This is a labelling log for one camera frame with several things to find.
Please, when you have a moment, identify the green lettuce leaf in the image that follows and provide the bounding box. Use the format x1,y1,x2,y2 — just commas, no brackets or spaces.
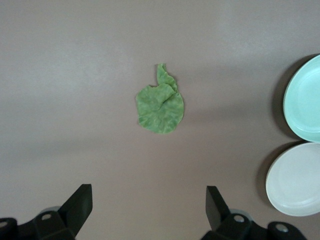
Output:
135,63,186,136

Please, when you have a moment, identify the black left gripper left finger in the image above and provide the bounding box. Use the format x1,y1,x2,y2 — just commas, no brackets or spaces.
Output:
0,183,94,240

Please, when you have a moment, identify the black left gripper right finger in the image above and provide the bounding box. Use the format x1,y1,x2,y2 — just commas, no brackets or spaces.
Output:
200,185,307,240

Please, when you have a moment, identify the beige plate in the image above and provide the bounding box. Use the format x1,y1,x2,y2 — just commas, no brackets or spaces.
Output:
265,142,320,218

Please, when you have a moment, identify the brown table mat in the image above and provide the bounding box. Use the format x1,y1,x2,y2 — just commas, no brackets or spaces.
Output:
0,0,320,240

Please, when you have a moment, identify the pale green plate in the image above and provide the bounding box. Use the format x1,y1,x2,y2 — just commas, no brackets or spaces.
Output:
283,53,320,144

